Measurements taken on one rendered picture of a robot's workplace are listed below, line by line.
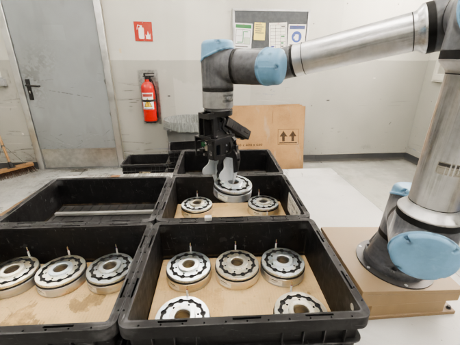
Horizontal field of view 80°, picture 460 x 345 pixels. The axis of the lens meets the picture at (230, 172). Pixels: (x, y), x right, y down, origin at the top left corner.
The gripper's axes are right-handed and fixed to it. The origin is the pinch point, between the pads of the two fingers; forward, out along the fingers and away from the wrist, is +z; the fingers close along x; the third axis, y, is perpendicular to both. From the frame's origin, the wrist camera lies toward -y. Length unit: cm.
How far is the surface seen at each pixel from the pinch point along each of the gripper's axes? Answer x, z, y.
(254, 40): -169, -55, -237
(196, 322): 23.3, 6.3, 32.1
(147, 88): -244, -3, -135
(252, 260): 16.0, 13.4, 8.1
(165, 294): 6.7, 16.2, 26.6
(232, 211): -6.0, 16.2, -10.0
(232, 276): 16.3, 13.1, 15.6
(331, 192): 3, 29, -74
